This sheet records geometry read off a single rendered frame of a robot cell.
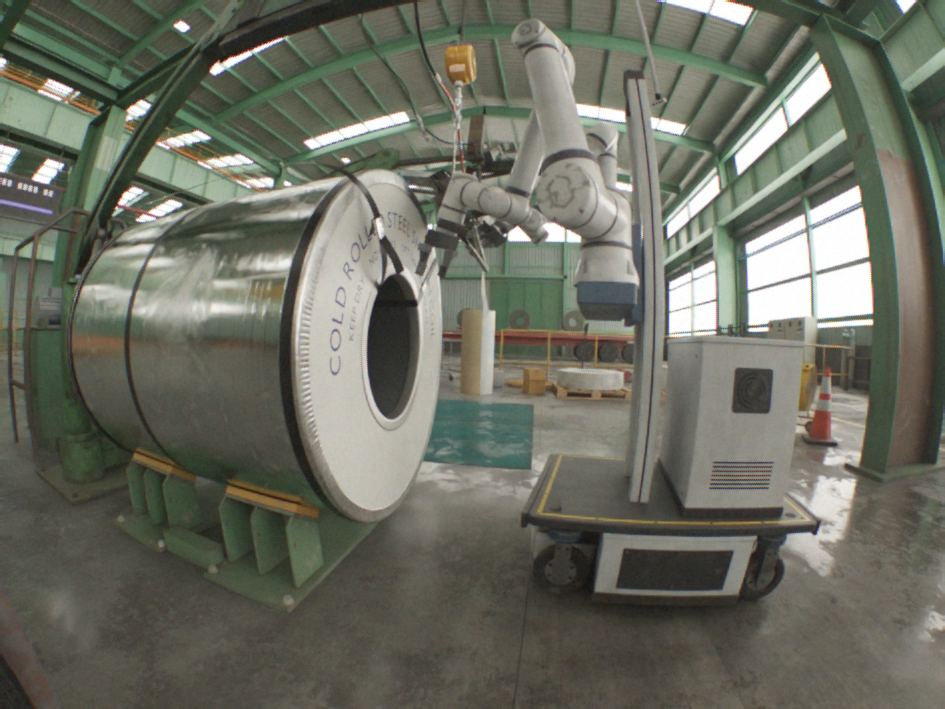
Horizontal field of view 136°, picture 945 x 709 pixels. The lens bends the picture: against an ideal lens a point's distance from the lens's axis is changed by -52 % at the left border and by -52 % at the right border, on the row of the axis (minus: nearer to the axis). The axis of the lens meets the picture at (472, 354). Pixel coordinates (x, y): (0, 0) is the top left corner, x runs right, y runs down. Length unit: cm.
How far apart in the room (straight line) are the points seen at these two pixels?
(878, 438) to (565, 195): 291
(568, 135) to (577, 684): 136
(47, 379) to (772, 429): 367
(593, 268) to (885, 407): 267
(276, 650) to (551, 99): 162
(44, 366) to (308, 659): 257
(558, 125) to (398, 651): 142
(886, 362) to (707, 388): 233
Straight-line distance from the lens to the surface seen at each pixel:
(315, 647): 116
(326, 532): 169
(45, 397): 316
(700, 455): 118
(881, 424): 333
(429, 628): 120
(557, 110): 113
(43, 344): 313
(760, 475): 127
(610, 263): 108
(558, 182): 98
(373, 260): 118
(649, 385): 122
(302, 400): 87
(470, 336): 609
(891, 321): 329
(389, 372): 163
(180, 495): 173
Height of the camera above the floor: 80
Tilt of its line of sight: 2 degrees down
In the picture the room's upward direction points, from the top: 2 degrees clockwise
